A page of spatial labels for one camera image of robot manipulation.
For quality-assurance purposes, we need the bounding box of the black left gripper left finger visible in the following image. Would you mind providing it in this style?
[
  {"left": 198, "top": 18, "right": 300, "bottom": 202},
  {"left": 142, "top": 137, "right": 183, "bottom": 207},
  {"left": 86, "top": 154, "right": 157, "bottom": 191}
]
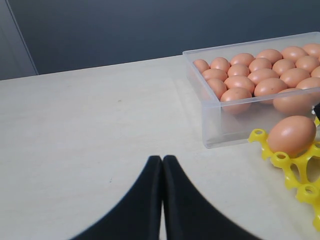
[{"left": 73, "top": 155, "right": 162, "bottom": 240}]

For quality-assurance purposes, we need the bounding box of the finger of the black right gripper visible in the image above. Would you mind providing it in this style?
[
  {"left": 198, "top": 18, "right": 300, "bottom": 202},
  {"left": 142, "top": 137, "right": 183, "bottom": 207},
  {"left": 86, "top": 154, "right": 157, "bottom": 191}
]
[{"left": 312, "top": 103, "right": 320, "bottom": 120}]

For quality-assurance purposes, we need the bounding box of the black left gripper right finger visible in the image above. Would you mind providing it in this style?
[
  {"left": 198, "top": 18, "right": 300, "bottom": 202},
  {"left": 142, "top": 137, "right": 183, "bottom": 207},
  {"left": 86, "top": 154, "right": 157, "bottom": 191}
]
[{"left": 163, "top": 155, "right": 252, "bottom": 240}]

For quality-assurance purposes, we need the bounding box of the yellow plastic egg tray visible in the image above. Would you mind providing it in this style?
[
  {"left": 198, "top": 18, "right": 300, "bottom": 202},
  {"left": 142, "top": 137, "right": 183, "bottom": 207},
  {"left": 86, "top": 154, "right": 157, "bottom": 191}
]
[{"left": 248, "top": 128, "right": 320, "bottom": 231}]

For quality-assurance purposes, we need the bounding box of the clear plastic box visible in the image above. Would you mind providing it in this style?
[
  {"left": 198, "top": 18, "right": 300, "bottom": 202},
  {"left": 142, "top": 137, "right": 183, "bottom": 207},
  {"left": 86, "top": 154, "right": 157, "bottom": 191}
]
[{"left": 182, "top": 31, "right": 320, "bottom": 149}]

